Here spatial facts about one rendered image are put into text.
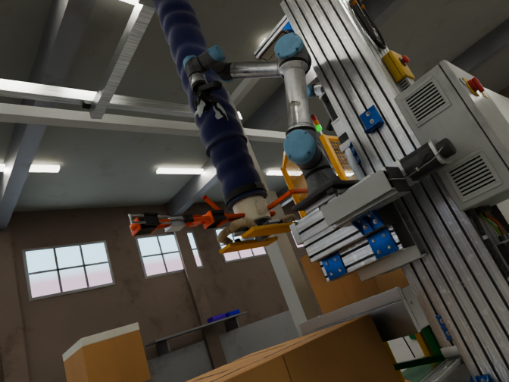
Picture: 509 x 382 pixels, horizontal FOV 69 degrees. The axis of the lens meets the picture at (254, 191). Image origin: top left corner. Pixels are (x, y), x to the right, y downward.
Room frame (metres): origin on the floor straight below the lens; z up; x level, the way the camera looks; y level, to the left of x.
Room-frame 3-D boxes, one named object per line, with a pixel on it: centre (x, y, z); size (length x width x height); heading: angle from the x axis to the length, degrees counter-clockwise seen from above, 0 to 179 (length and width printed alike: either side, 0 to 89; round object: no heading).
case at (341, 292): (2.32, -0.46, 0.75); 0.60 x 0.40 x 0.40; 137
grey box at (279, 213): (3.28, -0.09, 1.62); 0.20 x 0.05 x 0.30; 135
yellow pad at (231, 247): (1.91, 0.12, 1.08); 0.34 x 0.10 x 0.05; 137
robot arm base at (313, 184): (1.45, -0.27, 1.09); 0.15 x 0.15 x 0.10
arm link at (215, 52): (1.40, -0.04, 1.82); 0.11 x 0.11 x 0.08; 73
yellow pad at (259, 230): (1.78, -0.02, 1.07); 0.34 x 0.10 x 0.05; 137
